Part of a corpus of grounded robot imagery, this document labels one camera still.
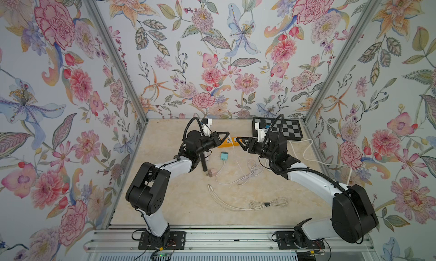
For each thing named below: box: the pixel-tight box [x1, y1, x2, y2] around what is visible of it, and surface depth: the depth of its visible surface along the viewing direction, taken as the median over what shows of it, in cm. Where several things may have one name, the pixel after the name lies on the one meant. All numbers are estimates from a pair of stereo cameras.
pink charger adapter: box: [206, 167, 217, 178], surface depth 95 cm
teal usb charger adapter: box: [220, 151, 229, 161], surface depth 103 cm
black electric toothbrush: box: [200, 152, 208, 172], surface depth 100 cm
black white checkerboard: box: [252, 116, 304, 141], surface depth 113 cm
